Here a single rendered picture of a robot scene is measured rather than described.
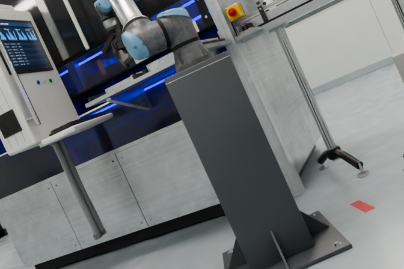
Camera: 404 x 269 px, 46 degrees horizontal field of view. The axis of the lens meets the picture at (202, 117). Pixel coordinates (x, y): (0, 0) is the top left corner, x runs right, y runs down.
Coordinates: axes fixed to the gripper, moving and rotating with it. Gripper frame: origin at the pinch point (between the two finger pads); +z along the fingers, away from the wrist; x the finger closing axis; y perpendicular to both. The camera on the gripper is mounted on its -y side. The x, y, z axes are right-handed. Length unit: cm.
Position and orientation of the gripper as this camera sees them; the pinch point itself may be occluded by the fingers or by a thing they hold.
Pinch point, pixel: (125, 65)
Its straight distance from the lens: 249.4
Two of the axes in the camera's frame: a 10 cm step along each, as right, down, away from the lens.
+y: 8.4, -3.6, -4.2
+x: 3.6, -2.1, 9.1
